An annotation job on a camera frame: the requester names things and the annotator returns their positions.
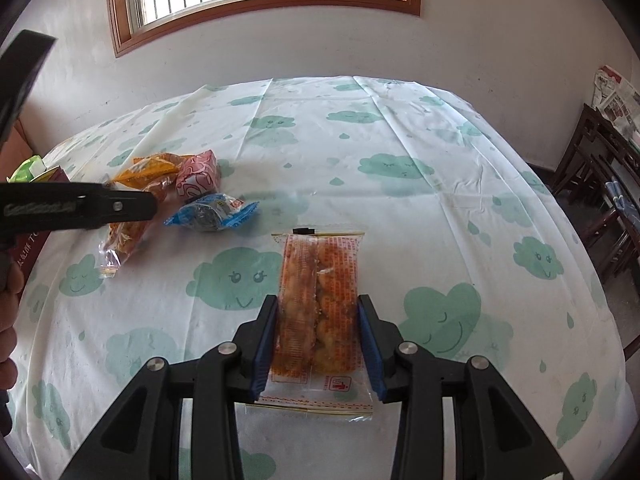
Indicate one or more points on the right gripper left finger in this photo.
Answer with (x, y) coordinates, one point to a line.
(138, 436)

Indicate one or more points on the person's left hand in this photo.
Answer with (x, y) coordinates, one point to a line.
(9, 310)

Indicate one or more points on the brown cardboard box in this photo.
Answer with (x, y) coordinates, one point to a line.
(14, 151)

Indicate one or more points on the red gold metal tin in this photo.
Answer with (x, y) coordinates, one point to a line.
(28, 245)

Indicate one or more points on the green tissue pack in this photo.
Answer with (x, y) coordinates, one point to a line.
(28, 170)

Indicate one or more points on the white cloud-pattern tablecloth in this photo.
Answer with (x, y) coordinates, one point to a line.
(360, 186)

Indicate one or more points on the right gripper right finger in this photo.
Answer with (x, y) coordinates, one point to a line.
(495, 436)

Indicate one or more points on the clear orange cracker packet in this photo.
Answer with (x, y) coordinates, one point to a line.
(317, 365)

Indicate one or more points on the pink wrapped snack block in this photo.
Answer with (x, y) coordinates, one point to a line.
(198, 175)

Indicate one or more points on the dark wooden side table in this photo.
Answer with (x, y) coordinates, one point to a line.
(600, 163)

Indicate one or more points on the orange snack packet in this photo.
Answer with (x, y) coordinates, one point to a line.
(141, 189)

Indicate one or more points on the blue round candy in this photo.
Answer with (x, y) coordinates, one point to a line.
(213, 212)

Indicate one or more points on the stack of newspapers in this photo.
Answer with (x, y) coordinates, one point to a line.
(618, 101)

